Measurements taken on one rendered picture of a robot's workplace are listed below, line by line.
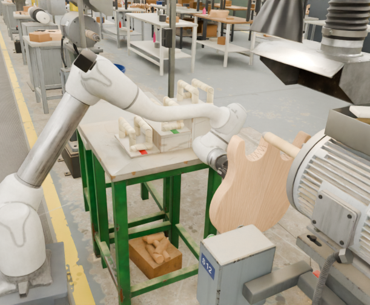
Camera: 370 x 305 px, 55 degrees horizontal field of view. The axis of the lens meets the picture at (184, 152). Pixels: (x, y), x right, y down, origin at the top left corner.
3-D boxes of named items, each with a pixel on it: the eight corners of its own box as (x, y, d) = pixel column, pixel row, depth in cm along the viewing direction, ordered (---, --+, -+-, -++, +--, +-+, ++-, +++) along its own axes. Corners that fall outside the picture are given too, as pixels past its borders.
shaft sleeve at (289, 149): (312, 154, 97) (304, 161, 97) (315, 161, 99) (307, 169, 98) (269, 129, 111) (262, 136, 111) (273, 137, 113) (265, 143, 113)
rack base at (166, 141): (191, 147, 177) (192, 130, 173) (160, 153, 170) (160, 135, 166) (168, 127, 198) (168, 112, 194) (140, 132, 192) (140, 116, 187)
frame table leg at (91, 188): (103, 257, 237) (93, 132, 197) (95, 259, 235) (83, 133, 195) (101, 252, 242) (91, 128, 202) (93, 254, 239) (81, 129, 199)
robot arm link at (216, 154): (204, 167, 152) (211, 173, 148) (209, 147, 149) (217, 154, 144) (222, 166, 157) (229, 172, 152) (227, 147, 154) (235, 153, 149)
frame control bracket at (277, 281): (310, 280, 92) (313, 268, 91) (251, 306, 84) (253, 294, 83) (300, 270, 95) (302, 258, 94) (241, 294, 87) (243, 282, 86)
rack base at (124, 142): (161, 153, 170) (161, 150, 170) (131, 158, 164) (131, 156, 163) (140, 132, 192) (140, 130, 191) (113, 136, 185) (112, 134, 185)
